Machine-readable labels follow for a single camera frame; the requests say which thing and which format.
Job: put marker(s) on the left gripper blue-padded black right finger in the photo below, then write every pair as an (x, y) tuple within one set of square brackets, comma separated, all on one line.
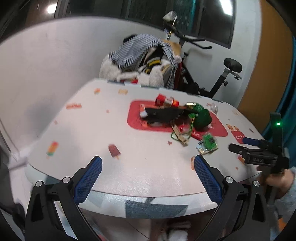
[(241, 212)]

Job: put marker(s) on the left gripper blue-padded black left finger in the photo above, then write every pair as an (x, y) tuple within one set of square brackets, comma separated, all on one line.
[(42, 220)]

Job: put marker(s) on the person's right hand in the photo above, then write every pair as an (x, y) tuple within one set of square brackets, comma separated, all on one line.
[(282, 182)]

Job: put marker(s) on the black tracker with green light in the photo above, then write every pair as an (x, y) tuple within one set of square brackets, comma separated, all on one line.
[(276, 127)]

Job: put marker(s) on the light blue fleece sleeve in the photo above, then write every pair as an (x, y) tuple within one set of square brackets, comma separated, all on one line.
[(285, 206)]

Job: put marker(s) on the teal blue curtain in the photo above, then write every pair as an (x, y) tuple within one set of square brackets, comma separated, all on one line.
[(286, 106)]

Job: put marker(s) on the small green circuit card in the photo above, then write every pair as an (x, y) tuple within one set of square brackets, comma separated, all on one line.
[(207, 144)]

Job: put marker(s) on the orange wooden door panel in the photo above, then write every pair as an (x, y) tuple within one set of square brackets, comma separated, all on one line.
[(272, 68)]

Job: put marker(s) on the small clear plastic scrap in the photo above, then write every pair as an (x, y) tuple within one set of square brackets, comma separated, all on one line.
[(214, 108)]

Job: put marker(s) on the green crumpled wrapper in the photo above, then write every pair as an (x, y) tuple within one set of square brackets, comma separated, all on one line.
[(199, 116)]

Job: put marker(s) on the black fabric item on table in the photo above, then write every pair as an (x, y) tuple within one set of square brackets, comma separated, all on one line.
[(162, 115)]

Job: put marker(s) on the black exercise bike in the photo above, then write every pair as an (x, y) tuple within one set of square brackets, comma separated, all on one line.
[(193, 75)]

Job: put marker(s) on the red small carton box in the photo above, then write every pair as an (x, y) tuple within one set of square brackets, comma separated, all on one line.
[(170, 102)]

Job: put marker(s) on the striped black white shirt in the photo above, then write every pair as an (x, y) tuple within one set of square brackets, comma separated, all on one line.
[(131, 53)]

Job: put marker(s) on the wooden clothespin with string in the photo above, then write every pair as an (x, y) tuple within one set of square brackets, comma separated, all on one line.
[(178, 136)]

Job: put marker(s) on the dark window with frame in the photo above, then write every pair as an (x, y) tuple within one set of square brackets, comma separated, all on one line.
[(209, 20)]

